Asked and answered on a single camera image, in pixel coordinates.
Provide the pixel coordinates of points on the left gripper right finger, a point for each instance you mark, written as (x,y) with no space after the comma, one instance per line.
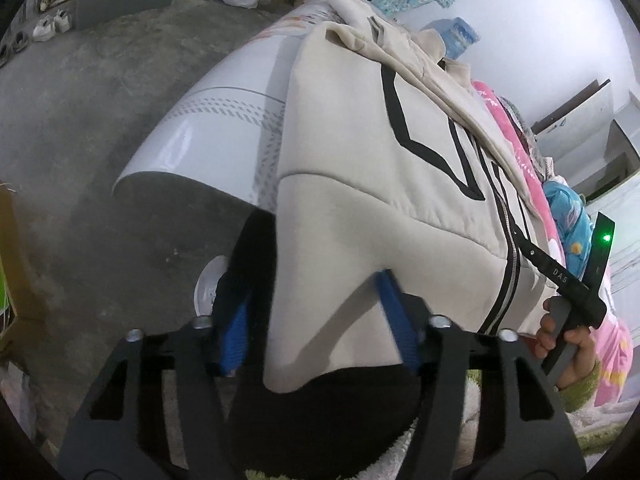
(522,432)

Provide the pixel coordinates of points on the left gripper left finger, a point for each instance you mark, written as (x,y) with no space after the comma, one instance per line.
(154,411)

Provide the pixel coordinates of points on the cream zip jacket black trim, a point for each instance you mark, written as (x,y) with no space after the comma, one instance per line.
(391,160)

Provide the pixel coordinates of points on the green fuzzy sleeve forearm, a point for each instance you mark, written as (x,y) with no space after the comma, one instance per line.
(595,427)

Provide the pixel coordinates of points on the person right hand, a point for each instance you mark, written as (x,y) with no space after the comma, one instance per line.
(585,357)

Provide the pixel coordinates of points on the pink floral blanket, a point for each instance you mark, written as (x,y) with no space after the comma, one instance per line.
(612,338)

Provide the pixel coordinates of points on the blue patterned quilt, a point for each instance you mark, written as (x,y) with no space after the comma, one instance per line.
(572,223)

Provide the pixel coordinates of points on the cardboard box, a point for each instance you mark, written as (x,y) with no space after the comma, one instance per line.
(22,312)

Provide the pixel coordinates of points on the grey patterned pillow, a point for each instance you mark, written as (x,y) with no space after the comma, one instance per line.
(525,134)

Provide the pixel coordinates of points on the floral plaid bed sheet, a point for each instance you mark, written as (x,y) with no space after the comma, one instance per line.
(226,131)

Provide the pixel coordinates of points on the dark shoes pair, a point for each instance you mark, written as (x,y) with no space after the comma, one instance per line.
(19,43)

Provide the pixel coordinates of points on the white sneakers pair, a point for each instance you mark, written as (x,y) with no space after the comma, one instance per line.
(51,25)

